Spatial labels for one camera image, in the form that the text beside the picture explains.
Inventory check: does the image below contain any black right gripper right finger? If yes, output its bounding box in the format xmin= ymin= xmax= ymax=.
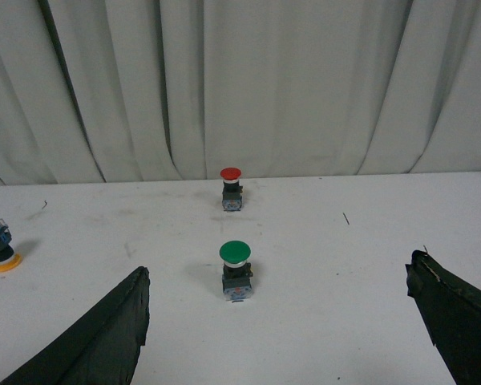
xmin=405 ymin=250 xmax=481 ymax=384

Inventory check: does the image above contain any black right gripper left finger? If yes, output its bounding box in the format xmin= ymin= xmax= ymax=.
xmin=1 ymin=266 xmax=150 ymax=384

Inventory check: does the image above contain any green push button switch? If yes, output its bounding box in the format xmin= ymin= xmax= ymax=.
xmin=219 ymin=241 xmax=253 ymax=302

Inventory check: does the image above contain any red push button switch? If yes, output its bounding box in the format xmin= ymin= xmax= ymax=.
xmin=220 ymin=167 xmax=243 ymax=212

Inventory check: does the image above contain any white curtain backdrop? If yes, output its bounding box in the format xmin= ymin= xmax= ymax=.
xmin=0 ymin=1 xmax=481 ymax=185

